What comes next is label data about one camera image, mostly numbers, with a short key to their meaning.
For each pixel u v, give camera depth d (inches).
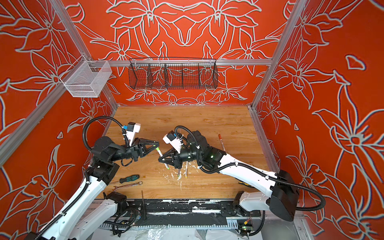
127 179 31.9
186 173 33.4
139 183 32.0
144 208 28.7
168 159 24.4
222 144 37.7
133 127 21.8
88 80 36.8
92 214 21.5
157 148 23.7
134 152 21.4
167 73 39.1
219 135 39.6
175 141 22.9
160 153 24.0
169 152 23.4
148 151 23.1
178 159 22.1
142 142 22.8
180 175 33.0
